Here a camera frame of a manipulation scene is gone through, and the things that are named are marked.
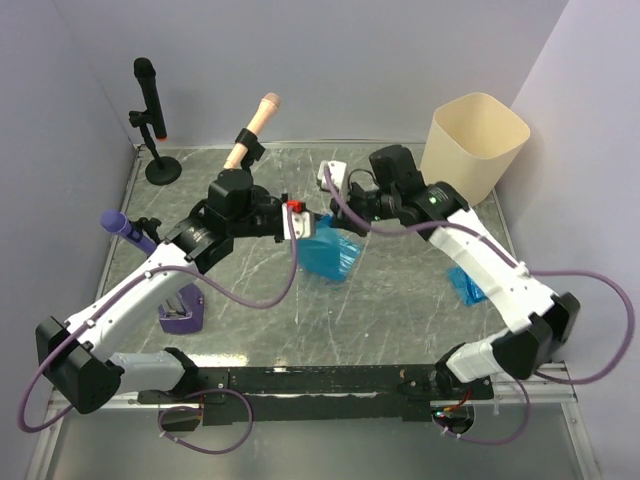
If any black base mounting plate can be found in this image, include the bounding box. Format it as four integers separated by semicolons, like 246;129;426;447
138;364;494;426

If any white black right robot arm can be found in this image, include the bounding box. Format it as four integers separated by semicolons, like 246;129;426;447
318;145;580;399

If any aluminium rail frame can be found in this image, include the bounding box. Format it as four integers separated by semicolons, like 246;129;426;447
47;362;579;411

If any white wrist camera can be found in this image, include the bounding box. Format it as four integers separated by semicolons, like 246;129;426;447
317;160;348;194
282;200;316;240

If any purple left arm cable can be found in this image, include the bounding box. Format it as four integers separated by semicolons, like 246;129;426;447
17;239;301;454

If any peach pink microphone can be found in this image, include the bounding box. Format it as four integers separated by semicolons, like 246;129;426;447
223;93;281;169

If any blue plastic trash bag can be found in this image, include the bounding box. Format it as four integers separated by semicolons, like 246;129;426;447
298;215;362;282

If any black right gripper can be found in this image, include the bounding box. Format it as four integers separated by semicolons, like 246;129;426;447
328;179;400;238

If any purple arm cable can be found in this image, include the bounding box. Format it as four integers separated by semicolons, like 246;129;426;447
322;164;636;447
17;239;301;454

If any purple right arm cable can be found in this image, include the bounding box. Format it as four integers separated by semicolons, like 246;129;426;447
322;164;636;447

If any cream plastic trash bin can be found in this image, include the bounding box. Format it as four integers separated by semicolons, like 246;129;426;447
420;93;531;206

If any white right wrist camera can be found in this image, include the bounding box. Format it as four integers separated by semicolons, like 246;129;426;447
317;160;348;194

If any purple microphone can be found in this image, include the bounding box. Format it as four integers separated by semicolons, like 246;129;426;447
100;209;156;256

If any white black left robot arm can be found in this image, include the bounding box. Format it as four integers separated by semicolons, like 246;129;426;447
36;169;319;414

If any purple wedge holder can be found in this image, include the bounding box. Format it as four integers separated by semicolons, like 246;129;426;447
158;284;205;335

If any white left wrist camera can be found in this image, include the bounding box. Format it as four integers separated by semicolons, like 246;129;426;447
282;200;316;240

